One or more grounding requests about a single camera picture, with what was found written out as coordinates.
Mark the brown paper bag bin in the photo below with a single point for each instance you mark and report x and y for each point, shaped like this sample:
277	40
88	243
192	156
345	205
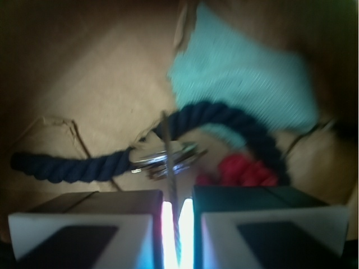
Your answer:
85	78

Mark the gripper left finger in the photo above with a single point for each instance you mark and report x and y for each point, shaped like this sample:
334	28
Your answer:
90	230

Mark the teal cloth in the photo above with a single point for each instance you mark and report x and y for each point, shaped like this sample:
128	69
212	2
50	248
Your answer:
222	65

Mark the crumpled red paper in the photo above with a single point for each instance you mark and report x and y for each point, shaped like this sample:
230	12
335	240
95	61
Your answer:
238	170

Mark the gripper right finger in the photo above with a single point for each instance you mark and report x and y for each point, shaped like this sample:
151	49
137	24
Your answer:
266	227

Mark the silver key bunch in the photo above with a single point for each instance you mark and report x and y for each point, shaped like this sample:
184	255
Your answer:
168	163

